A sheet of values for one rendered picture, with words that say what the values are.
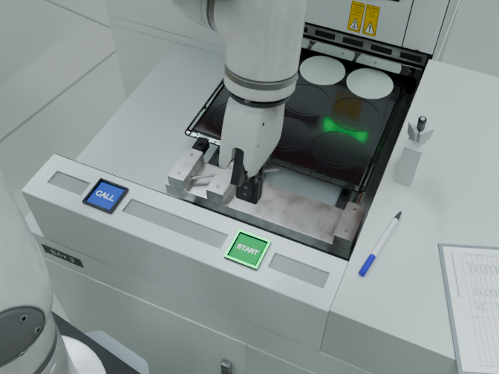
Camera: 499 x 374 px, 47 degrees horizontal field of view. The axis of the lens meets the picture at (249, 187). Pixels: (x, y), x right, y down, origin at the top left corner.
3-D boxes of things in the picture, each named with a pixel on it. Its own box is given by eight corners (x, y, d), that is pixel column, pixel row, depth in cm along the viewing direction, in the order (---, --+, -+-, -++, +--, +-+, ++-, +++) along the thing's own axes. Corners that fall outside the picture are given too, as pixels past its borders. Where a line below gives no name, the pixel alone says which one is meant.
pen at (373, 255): (398, 208, 92) (359, 271, 85) (404, 211, 92) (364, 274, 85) (397, 212, 93) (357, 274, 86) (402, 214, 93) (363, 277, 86)
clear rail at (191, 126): (258, 33, 136) (258, 28, 135) (263, 35, 136) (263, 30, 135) (183, 136, 115) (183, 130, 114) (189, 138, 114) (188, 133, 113)
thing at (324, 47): (235, 49, 139) (235, 15, 132) (414, 99, 128) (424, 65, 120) (232, 53, 138) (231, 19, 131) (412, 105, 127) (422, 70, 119)
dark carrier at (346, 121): (261, 35, 135) (261, 34, 134) (405, 75, 126) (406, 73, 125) (194, 131, 115) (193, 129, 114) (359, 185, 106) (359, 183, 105)
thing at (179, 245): (71, 200, 113) (53, 152, 102) (338, 304, 99) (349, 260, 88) (42, 237, 108) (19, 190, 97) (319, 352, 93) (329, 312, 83)
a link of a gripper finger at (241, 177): (244, 119, 68) (255, 128, 73) (223, 182, 68) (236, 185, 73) (253, 122, 68) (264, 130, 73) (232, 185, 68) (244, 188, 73)
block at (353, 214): (346, 210, 104) (347, 199, 102) (364, 216, 103) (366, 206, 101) (331, 243, 100) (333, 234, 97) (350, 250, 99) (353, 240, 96)
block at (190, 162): (188, 156, 112) (187, 145, 110) (203, 161, 112) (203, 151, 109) (168, 185, 108) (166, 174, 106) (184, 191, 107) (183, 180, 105)
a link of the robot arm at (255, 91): (244, 39, 70) (243, 61, 72) (212, 70, 63) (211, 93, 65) (310, 56, 67) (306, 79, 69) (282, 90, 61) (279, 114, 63)
